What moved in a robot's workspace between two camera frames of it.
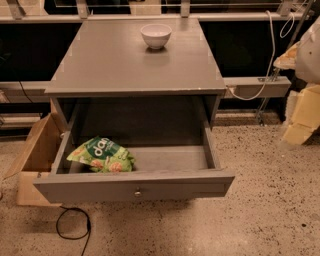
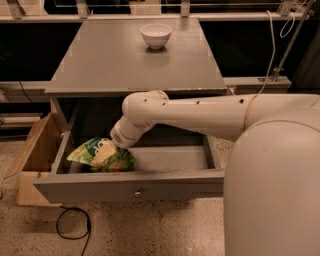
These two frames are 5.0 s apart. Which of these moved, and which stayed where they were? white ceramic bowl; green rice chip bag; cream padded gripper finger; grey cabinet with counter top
Moved: cream padded gripper finger
Stayed: grey cabinet with counter top; white ceramic bowl; green rice chip bag
